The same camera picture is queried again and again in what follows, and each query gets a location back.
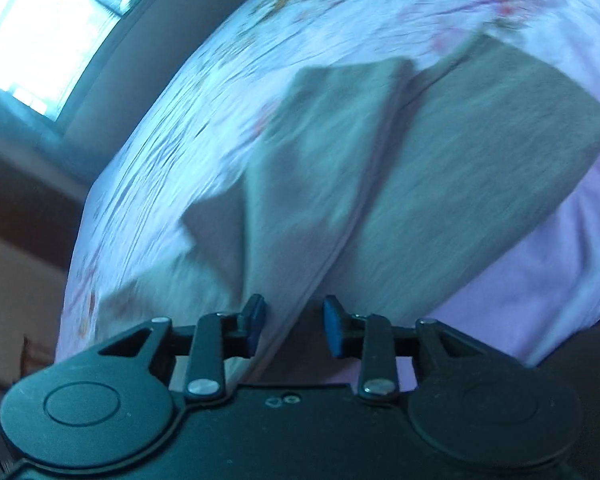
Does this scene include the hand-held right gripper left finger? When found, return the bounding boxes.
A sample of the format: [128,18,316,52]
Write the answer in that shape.
[97,294,267,402]

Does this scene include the grey pants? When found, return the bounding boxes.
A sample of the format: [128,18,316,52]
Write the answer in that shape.
[97,35,600,392]

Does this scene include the floral pink bed sheet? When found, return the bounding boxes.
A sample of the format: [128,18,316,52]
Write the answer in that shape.
[55,0,600,376]

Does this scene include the window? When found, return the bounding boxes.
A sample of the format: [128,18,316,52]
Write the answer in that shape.
[0,0,147,122]

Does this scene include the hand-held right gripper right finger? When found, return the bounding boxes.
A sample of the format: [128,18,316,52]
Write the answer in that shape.
[321,295,482,404]

